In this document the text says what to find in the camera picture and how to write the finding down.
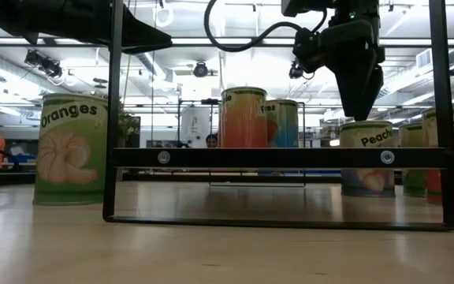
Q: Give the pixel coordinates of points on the white cylindrical tank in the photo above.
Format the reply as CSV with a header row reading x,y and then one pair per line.
x,y
195,126

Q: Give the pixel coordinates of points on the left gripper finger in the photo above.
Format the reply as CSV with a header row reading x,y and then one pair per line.
x,y
140,37

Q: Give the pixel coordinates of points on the Peaches label tin can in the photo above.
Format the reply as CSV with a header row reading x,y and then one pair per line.
x,y
365,138

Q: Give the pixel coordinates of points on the orange label tin can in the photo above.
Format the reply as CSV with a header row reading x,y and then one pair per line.
x,y
243,122

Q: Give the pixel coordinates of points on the white ceiling air vent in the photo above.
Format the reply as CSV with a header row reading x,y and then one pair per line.
x,y
424,59

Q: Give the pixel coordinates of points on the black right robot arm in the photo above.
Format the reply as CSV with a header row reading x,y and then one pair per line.
x,y
353,8

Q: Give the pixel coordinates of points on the teal label tin can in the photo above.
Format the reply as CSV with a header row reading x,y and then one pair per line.
x,y
286,126

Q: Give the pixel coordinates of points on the green label tin can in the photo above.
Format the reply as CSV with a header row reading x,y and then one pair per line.
x,y
411,138

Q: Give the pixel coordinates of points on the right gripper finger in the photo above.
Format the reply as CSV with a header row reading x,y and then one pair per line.
x,y
374,83
353,87

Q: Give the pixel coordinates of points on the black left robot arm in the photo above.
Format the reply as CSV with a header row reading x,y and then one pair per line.
x,y
14,16

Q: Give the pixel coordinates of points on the black aluminium rig frame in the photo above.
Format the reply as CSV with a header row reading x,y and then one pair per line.
x,y
172,177

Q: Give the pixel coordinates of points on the Oranges label tin can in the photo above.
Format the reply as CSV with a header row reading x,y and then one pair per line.
x,y
69,158

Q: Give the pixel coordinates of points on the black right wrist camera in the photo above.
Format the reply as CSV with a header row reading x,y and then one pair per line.
x,y
302,7

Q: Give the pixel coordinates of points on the black ceiling track lights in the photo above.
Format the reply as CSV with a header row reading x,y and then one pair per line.
x,y
45,65

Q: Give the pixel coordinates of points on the black round ceiling spotlight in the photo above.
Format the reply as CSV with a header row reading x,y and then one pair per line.
x,y
200,69

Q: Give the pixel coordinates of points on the potted green plant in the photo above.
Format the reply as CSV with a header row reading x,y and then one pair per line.
x,y
129,124

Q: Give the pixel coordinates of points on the wooden shelf black metal frame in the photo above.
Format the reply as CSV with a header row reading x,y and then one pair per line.
x,y
282,158

